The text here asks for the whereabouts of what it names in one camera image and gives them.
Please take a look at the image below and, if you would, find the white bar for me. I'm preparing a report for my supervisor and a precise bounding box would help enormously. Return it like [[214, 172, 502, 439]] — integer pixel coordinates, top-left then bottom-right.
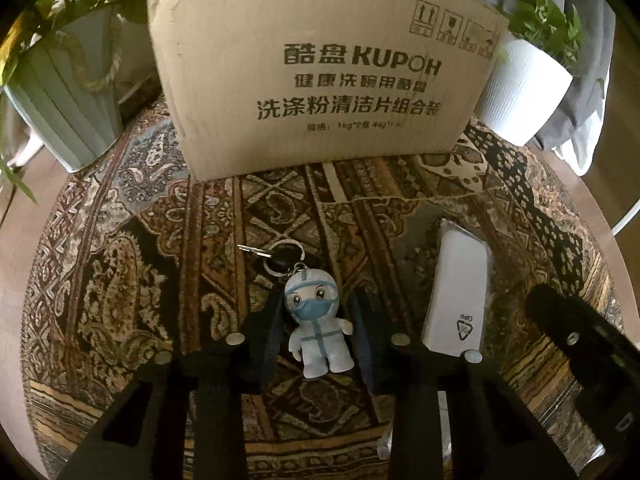
[[376, 218, 496, 461]]

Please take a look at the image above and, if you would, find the medic figurine keychain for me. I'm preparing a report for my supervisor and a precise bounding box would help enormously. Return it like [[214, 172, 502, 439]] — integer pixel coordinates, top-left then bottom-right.
[[238, 238, 355, 379]]

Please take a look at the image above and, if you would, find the white floor lamp pole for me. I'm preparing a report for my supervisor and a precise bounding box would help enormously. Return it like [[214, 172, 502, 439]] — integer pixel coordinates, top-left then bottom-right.
[[612, 200, 640, 236]]

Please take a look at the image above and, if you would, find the patterned paisley table runner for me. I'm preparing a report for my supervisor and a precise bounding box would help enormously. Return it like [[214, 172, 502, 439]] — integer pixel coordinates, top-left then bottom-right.
[[21, 102, 620, 478]]

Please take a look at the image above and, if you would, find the white plant pot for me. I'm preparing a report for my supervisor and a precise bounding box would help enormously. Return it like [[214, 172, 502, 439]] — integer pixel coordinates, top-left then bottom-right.
[[475, 34, 573, 146]]

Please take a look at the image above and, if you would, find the green pothos plant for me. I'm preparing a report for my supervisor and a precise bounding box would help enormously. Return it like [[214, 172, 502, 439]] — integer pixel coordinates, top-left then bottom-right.
[[500, 0, 616, 96]]

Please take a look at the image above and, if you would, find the green ribbed vase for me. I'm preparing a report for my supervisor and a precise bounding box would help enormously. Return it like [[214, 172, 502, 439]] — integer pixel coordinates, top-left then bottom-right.
[[4, 6, 122, 174]]

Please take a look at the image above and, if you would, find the brown cardboard box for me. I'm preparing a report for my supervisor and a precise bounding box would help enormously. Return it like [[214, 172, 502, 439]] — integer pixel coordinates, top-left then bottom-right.
[[148, 0, 508, 181]]

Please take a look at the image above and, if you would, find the sunflower bouquet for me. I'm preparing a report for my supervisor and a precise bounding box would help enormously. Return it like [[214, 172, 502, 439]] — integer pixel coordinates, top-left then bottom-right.
[[0, 0, 147, 206]]

